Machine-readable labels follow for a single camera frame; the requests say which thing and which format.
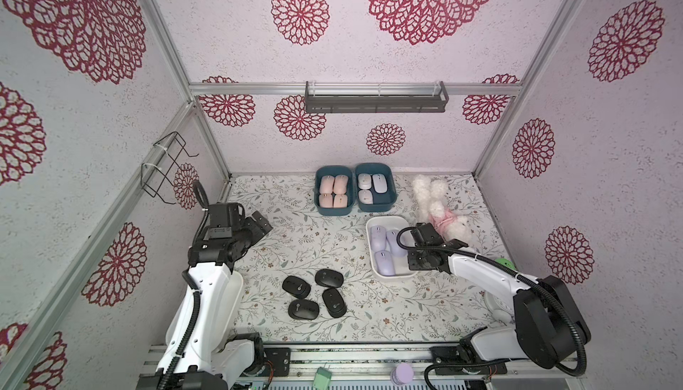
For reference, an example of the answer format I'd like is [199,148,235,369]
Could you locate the teal storage box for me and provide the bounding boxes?
[314,165,357,217]
[355,162,398,213]

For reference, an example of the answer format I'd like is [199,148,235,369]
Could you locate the white mouse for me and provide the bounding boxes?
[358,189,374,205]
[358,173,373,190]
[372,173,389,194]

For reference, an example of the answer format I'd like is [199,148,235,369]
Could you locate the dark wall shelf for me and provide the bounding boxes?
[303,82,450,114]

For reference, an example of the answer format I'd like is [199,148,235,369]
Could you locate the purple round cap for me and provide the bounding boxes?
[391,363,414,386]

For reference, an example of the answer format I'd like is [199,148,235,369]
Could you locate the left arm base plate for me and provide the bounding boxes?
[241,347,292,378]

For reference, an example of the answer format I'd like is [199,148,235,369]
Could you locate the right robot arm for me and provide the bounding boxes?
[388,223,592,388]

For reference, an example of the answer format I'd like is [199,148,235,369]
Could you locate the white plush toy pink dress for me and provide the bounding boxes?
[411,175,472,244]

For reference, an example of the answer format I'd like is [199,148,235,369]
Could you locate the black wire wall rack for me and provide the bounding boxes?
[139,131,198,205]

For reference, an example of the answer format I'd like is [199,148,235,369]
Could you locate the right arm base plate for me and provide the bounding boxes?
[430,346,508,376]

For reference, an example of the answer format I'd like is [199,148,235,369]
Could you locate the black mouse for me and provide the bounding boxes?
[314,268,344,289]
[288,299,319,321]
[322,288,347,318]
[282,275,311,299]

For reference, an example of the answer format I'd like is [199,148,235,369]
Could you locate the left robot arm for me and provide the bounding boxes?
[136,180,272,389]

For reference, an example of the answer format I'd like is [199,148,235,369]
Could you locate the white alarm clock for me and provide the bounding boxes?
[484,292,514,324]

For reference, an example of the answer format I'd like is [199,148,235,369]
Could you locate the green round toy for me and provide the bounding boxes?
[496,258,517,271]

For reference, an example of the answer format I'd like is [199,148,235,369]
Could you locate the white tray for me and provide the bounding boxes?
[366,216,417,281]
[212,271,245,352]

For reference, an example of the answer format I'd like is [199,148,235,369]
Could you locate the green connector block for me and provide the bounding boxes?
[312,368,333,390]

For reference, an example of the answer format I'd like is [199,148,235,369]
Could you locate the purple mouse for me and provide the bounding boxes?
[369,226,387,252]
[386,230,408,258]
[375,251,396,277]

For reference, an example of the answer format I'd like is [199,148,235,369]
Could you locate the white tray front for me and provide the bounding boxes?
[212,271,245,352]

